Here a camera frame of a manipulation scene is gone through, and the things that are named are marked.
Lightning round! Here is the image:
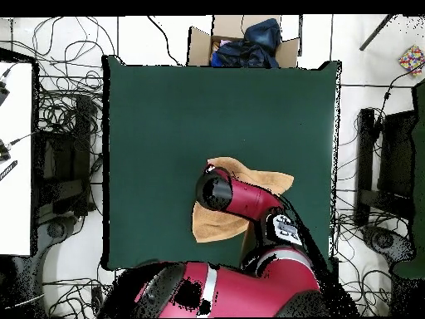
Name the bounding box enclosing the tan terry towel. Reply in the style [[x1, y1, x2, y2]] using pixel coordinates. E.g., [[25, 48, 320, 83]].
[[191, 156, 295, 243]]

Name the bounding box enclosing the black flat bar tool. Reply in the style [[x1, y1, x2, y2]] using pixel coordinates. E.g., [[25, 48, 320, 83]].
[[0, 159, 18, 182]]

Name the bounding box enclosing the dark green table cloth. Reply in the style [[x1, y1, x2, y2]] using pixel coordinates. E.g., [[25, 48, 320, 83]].
[[101, 55, 343, 272]]

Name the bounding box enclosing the open cardboard box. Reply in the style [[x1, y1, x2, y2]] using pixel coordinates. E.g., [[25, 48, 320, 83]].
[[187, 14, 300, 69]]

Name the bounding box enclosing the dark blue clothes pile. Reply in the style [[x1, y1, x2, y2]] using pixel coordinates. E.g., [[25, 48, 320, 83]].
[[209, 17, 283, 69]]

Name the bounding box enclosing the black power strip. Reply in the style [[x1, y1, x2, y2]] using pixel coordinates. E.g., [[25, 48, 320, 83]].
[[90, 286, 105, 317]]

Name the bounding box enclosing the white side table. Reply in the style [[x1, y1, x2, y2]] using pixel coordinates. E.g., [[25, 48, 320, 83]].
[[0, 61, 34, 257]]

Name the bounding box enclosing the dark slanted rod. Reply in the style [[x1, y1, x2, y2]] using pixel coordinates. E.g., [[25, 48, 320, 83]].
[[358, 14, 398, 52]]

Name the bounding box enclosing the multicoloured patterned box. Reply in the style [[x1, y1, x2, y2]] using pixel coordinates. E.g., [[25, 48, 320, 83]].
[[398, 44, 425, 77]]

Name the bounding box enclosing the black metal stand frame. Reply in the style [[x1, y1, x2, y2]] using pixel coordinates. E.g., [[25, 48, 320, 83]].
[[353, 107, 418, 227], [34, 96, 97, 217]]

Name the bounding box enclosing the long black floor cable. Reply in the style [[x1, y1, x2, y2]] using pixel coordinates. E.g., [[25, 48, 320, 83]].
[[147, 15, 182, 66]]

